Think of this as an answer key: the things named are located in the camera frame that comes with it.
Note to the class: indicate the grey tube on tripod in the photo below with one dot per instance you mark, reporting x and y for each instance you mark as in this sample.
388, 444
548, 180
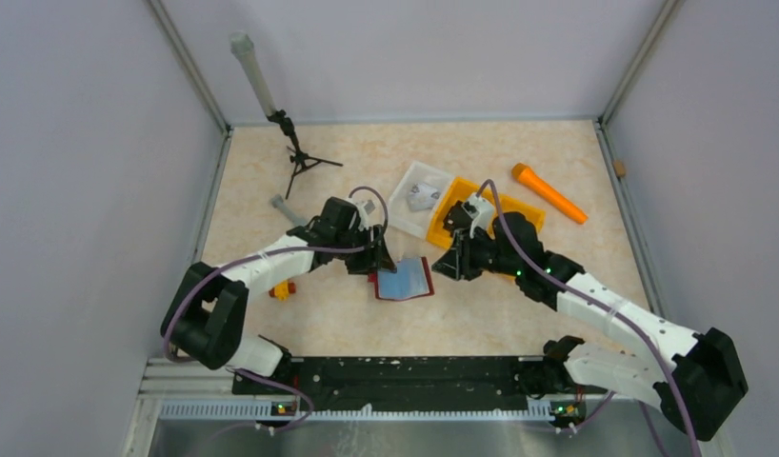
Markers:
242, 48

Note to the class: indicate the silver card in white bin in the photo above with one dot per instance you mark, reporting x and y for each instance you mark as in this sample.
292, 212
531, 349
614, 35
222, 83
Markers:
422, 196

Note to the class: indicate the grey toy block bar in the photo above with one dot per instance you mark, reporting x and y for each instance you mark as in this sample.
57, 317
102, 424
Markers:
278, 203

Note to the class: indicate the yellow plastic double bin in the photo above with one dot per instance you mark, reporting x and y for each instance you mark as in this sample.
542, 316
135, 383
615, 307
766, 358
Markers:
515, 224

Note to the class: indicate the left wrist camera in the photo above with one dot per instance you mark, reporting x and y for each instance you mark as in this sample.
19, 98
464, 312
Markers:
364, 209

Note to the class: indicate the orange plastic cylinder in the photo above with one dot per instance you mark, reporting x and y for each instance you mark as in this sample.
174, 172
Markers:
527, 177

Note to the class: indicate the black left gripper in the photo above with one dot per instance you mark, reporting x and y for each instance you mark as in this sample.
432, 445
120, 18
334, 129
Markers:
369, 253

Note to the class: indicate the white plastic bin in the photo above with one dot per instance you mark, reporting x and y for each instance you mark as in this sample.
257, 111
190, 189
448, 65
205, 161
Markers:
416, 223

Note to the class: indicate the small brown wall knob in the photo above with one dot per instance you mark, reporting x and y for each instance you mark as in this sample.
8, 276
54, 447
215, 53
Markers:
619, 169

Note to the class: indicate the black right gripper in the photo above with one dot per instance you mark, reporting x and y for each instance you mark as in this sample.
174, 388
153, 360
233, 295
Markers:
463, 250

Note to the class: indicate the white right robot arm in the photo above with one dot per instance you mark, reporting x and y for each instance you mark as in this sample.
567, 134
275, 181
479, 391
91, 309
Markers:
694, 378

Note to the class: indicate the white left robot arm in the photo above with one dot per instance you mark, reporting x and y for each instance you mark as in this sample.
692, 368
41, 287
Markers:
205, 321

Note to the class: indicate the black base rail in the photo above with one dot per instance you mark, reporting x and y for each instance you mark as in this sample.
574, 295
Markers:
427, 384

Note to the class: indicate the red card holder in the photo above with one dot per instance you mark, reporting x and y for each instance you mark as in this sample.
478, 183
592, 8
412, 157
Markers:
411, 280

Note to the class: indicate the black mini tripod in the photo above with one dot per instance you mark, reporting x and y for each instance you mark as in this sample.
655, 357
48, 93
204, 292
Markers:
301, 160

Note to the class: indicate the black cards in yellow bin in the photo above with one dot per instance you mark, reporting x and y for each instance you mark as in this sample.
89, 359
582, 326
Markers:
456, 218

